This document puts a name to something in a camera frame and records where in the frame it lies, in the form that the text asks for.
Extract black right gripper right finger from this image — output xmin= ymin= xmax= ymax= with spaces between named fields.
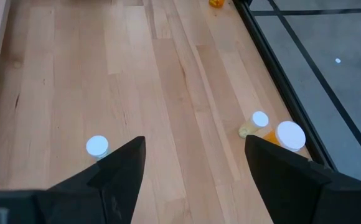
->
xmin=245 ymin=135 xmax=361 ymax=224

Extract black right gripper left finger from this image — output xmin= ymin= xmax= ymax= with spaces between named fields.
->
xmin=43 ymin=136 xmax=146 ymax=224

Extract small pale green medicine bottle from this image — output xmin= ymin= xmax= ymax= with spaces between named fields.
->
xmin=85 ymin=134 xmax=110 ymax=161

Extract small yellow medicine bottle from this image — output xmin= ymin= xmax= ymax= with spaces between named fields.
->
xmin=238 ymin=111 xmax=270 ymax=139

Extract black metal table frame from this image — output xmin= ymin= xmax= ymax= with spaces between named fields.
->
xmin=232 ymin=0 xmax=339 ymax=171

